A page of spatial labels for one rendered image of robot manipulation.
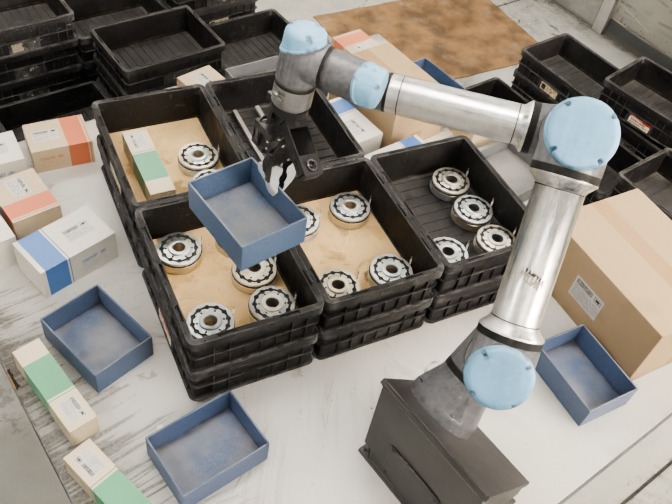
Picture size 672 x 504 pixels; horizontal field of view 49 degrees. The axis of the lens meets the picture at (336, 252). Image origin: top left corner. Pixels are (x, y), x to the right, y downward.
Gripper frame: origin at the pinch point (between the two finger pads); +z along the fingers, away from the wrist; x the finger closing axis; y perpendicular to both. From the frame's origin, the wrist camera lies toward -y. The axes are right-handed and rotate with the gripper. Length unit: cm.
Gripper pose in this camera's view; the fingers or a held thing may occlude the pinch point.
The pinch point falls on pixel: (277, 192)
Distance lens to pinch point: 150.4
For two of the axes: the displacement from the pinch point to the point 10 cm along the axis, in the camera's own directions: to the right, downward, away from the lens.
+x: -7.9, 2.7, -5.4
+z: -2.2, 7.0, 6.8
